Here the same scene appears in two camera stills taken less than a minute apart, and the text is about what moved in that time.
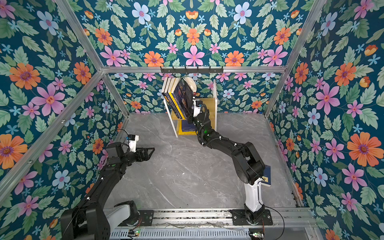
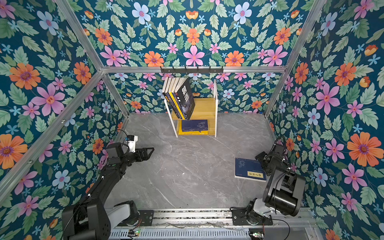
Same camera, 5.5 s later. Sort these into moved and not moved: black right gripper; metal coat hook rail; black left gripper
Moved: black right gripper
Not moved: metal coat hook rail; black left gripper
